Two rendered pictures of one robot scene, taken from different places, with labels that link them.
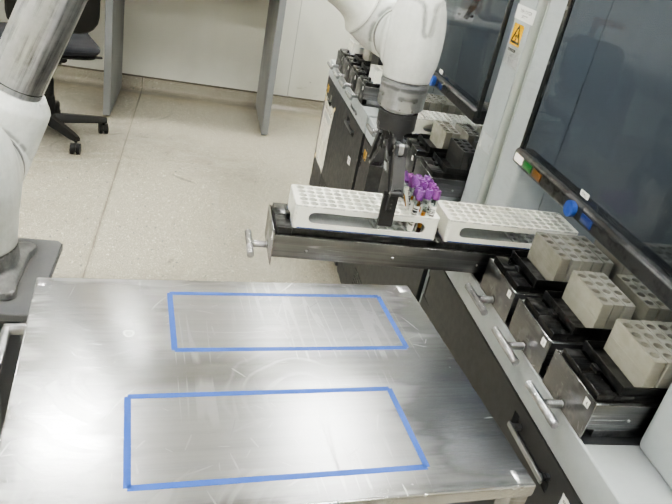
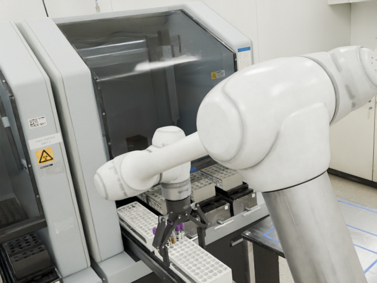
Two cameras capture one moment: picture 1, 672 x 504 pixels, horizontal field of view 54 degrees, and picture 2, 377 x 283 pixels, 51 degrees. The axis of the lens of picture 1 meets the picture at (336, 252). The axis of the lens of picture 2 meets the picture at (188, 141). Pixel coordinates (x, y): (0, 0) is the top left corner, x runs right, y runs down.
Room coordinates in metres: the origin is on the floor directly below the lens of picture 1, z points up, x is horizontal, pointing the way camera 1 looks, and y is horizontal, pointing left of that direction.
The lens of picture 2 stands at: (1.52, 0.98, 1.57)
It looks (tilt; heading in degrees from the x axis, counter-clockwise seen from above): 18 degrees down; 253
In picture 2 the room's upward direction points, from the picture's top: 7 degrees counter-clockwise
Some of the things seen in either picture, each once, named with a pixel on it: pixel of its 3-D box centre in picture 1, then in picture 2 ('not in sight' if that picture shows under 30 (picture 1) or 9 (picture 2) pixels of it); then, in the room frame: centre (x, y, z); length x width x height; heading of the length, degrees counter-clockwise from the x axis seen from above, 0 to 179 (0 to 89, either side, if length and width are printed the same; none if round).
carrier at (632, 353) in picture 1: (633, 355); (230, 181); (0.90, -0.49, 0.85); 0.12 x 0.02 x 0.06; 14
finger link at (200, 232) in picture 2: (387, 209); (201, 237); (1.19, -0.08, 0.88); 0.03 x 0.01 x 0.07; 105
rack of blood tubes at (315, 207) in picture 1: (362, 214); (190, 263); (1.25, -0.04, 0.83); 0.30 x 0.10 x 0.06; 105
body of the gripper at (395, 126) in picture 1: (393, 132); (178, 208); (1.26, -0.06, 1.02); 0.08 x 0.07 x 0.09; 15
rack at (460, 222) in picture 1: (502, 229); (143, 225); (1.33, -0.34, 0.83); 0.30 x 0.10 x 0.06; 105
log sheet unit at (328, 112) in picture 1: (322, 132); not in sight; (3.01, 0.18, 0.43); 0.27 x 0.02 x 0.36; 15
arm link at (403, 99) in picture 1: (402, 94); (175, 186); (1.26, -0.06, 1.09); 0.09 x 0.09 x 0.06
